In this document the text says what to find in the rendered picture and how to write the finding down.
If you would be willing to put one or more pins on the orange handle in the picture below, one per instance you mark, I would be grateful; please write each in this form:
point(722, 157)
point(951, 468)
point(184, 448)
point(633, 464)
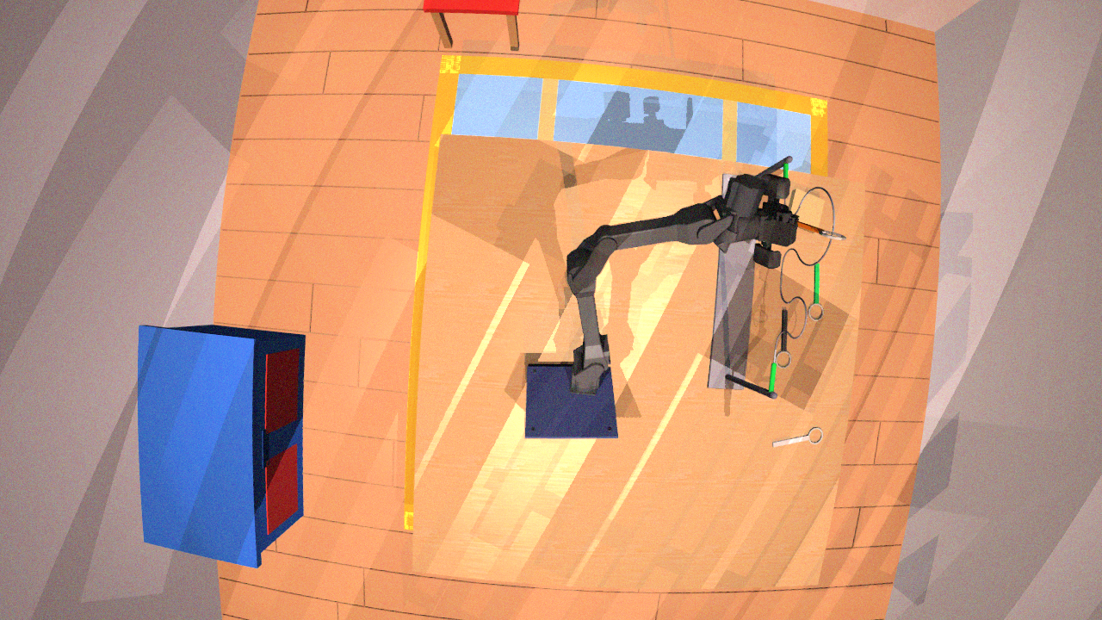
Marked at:
point(821, 231)

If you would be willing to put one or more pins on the grey ring with beige flat handle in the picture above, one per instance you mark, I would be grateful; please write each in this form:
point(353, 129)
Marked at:
point(798, 439)

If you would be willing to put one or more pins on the black handle with grey loop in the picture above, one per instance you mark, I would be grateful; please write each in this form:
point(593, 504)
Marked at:
point(784, 338)

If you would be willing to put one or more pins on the tan flat square block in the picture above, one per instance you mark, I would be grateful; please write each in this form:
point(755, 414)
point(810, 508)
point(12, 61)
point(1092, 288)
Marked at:
point(811, 209)

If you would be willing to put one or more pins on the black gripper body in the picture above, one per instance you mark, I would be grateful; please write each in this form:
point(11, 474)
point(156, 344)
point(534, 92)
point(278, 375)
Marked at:
point(776, 188)

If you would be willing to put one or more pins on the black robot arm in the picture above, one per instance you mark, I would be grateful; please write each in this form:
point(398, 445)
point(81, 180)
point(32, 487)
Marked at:
point(692, 225)

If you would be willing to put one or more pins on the green flat bar with white hoop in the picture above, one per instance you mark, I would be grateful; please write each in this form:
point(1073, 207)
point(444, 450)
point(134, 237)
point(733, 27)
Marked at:
point(816, 292)

